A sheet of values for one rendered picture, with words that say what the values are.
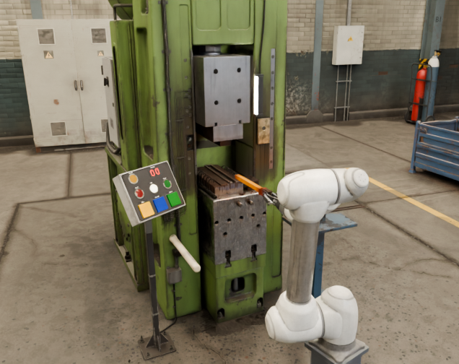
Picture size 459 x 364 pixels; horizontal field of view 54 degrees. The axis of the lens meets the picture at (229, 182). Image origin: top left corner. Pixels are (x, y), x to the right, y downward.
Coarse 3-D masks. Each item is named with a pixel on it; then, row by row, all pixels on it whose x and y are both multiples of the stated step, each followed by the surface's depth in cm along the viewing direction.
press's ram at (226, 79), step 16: (208, 64) 257; (224, 64) 261; (240, 64) 265; (208, 80) 260; (224, 80) 264; (240, 80) 268; (208, 96) 262; (224, 96) 267; (240, 96) 271; (208, 112) 265; (224, 112) 270; (240, 112) 274
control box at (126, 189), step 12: (144, 168) 248; (168, 168) 259; (120, 180) 237; (144, 180) 246; (156, 180) 251; (168, 180) 256; (120, 192) 240; (132, 192) 238; (144, 192) 243; (156, 192) 248; (168, 192) 254; (132, 204) 236; (168, 204) 251; (180, 204) 257; (132, 216) 238; (156, 216) 244
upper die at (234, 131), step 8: (200, 128) 289; (208, 128) 277; (216, 128) 270; (224, 128) 273; (232, 128) 275; (240, 128) 277; (208, 136) 279; (216, 136) 272; (224, 136) 274; (232, 136) 277; (240, 136) 279
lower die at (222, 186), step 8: (200, 168) 316; (208, 168) 314; (200, 176) 303; (216, 176) 299; (232, 176) 298; (208, 184) 291; (216, 184) 287; (224, 184) 284; (232, 184) 287; (240, 184) 289; (216, 192) 283; (224, 192) 286; (232, 192) 288
